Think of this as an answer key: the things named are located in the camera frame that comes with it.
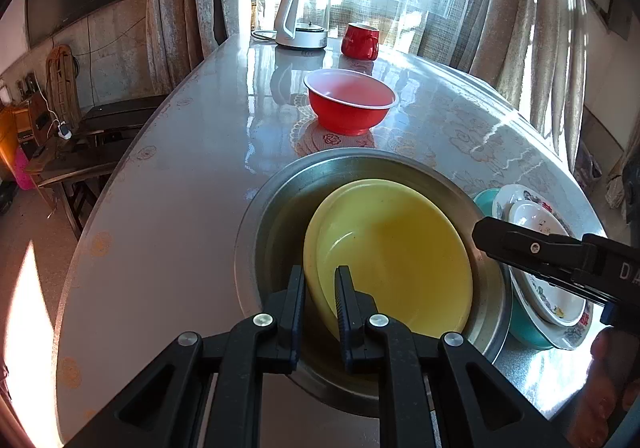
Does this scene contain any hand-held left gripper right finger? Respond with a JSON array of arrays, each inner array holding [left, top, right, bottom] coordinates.
[[334, 265, 571, 448]]

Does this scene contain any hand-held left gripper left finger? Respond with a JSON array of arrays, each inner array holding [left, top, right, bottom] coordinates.
[[65, 265, 307, 448]]

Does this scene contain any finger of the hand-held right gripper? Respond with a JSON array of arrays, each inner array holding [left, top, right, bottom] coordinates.
[[472, 217, 608, 311]]

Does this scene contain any small deep floral plate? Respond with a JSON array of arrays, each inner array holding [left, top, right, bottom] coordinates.
[[507, 199, 587, 327]]

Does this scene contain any yellow plastic bowl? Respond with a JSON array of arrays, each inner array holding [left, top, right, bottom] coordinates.
[[302, 178, 474, 340]]

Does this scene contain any large floral plate red print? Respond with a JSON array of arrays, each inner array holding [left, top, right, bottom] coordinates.
[[492, 184, 594, 350]]

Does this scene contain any teal plate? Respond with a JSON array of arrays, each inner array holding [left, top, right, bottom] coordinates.
[[472, 188, 556, 352]]

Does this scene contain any stainless steel bowl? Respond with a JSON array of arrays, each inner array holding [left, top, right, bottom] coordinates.
[[234, 148, 513, 419]]

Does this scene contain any red plastic bowl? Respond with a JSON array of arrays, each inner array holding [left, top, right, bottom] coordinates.
[[303, 69, 398, 135]]

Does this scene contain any person's right hand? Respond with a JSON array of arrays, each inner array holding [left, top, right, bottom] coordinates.
[[590, 328, 640, 448]]

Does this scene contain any grey sack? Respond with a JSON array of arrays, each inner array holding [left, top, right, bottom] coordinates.
[[574, 141, 603, 189]]

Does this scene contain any beige velvet curtain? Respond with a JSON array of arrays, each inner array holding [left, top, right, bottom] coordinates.
[[145, 0, 256, 96], [450, 0, 588, 169]]

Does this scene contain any red mug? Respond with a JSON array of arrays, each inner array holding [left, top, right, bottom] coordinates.
[[341, 22, 380, 60]]

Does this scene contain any dark wooden bench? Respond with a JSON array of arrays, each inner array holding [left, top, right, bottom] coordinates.
[[24, 134, 138, 241], [75, 95, 171, 136]]

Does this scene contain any white glass kettle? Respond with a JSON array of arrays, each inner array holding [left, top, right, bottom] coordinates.
[[274, 0, 332, 50]]

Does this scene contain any orange wooden cabinet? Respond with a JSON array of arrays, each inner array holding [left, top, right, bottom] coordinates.
[[0, 96, 48, 179]]

